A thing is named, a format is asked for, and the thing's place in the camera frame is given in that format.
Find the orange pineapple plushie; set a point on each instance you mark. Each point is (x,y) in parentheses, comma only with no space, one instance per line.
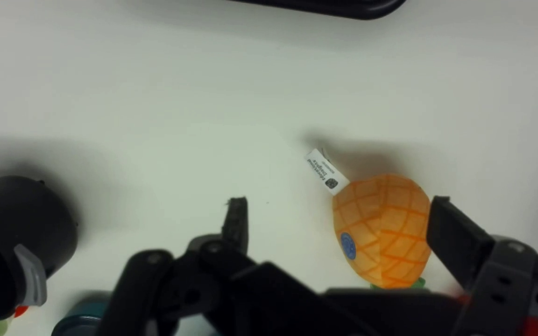
(383,227)

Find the teal toy pot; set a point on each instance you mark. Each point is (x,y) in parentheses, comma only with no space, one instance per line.
(84,315)

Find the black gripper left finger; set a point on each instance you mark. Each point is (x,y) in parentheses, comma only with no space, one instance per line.
(236,225)

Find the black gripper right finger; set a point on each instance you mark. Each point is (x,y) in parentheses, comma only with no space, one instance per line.
(456,240)

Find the black ribbed grill tray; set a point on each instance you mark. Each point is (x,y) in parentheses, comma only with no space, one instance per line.
(331,7)

